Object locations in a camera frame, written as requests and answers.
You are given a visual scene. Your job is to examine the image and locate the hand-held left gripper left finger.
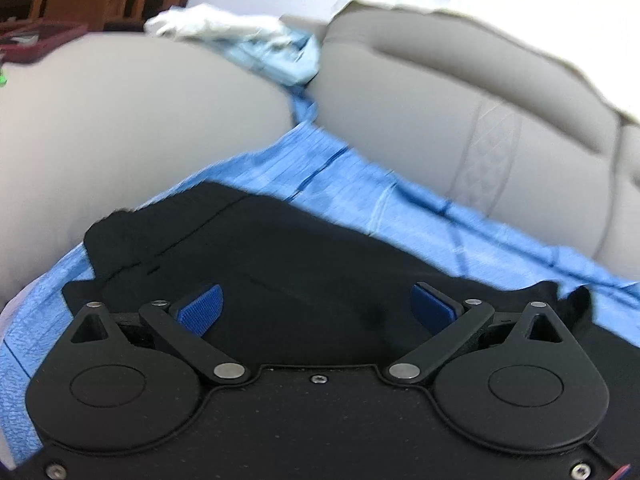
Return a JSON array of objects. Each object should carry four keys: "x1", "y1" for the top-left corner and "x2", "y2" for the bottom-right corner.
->
[{"x1": 69, "y1": 284, "x2": 252, "y2": 387}]

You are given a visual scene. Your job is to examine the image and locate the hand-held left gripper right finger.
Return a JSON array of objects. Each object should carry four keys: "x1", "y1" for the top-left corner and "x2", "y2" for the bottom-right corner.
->
[{"x1": 382, "y1": 282, "x2": 569, "y2": 387}]

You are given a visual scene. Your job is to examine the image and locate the black pants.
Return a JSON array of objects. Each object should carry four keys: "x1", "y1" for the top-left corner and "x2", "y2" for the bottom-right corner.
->
[{"x1": 61, "y1": 180, "x2": 640, "y2": 367}]

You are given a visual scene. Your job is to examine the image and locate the grey sofa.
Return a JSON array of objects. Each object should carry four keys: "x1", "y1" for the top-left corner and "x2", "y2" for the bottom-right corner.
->
[{"x1": 0, "y1": 9, "x2": 640, "y2": 306}]

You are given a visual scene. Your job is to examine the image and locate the white crumpled cloth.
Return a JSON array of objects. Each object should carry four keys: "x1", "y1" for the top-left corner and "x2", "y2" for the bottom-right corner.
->
[{"x1": 144, "y1": 3, "x2": 296, "y2": 47}]

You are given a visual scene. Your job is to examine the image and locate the dark red tray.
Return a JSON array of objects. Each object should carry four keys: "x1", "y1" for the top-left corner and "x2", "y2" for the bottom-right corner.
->
[{"x1": 0, "y1": 22, "x2": 89, "y2": 64}]

